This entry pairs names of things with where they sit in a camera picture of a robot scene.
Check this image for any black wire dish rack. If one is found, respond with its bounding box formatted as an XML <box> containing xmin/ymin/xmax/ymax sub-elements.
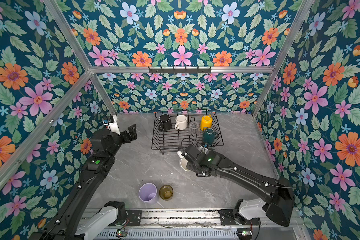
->
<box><xmin>151</xmin><ymin>109</ymin><xmax>224</xmax><ymax>154</ymax></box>

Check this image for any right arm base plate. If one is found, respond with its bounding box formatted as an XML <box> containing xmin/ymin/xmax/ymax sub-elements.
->
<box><xmin>218</xmin><ymin>209</ymin><xmax>261</xmax><ymax>226</ymax></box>

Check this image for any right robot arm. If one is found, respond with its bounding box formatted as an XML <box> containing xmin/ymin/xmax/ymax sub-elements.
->
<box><xmin>178</xmin><ymin>145</ymin><xmax>295</xmax><ymax>227</ymax></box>

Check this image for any cream mug green handle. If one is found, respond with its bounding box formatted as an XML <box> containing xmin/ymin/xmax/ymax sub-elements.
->
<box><xmin>202</xmin><ymin>127</ymin><xmax>219</xmax><ymax>146</ymax></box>

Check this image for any olive green glass cup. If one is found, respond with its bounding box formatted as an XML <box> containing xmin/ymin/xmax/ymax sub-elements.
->
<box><xmin>159</xmin><ymin>185</ymin><xmax>174</xmax><ymax>201</ymax></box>

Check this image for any lilac plastic cup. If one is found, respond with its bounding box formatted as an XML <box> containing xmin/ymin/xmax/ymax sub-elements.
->
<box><xmin>139</xmin><ymin>183</ymin><xmax>159</xmax><ymax>205</ymax></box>

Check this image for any red interior white mug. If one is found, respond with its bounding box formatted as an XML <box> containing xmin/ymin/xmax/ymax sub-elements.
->
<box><xmin>174</xmin><ymin>115</ymin><xmax>188</xmax><ymax>131</ymax></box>

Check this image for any black mug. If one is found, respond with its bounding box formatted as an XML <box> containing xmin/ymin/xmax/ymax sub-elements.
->
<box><xmin>158</xmin><ymin>114</ymin><xmax>172</xmax><ymax>132</ymax></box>

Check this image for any black wall hook rail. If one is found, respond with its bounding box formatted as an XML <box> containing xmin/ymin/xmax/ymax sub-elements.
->
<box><xmin>148</xmin><ymin>67</ymin><xmax>212</xmax><ymax>74</ymax></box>

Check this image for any yellow mug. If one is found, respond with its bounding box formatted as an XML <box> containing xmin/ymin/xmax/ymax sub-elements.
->
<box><xmin>200</xmin><ymin>115</ymin><xmax>213</xmax><ymax>131</ymax></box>

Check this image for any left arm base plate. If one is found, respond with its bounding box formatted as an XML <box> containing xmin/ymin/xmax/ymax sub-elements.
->
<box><xmin>109</xmin><ymin>210</ymin><xmax>143</xmax><ymax>228</ymax></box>

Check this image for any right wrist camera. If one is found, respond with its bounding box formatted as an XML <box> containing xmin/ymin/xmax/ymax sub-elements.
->
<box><xmin>198</xmin><ymin>144</ymin><xmax>209</xmax><ymax>154</ymax></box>

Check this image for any clear glass cup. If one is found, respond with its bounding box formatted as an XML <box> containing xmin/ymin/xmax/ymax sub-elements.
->
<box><xmin>189</xmin><ymin>121</ymin><xmax>200</xmax><ymax>141</ymax></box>

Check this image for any cream mug with handle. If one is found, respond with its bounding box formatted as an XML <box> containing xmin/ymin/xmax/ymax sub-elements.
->
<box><xmin>177</xmin><ymin>151</ymin><xmax>191</xmax><ymax>172</ymax></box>

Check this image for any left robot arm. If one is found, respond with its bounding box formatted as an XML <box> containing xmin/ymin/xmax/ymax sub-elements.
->
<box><xmin>30</xmin><ymin>125</ymin><xmax>137</xmax><ymax>240</ymax></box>

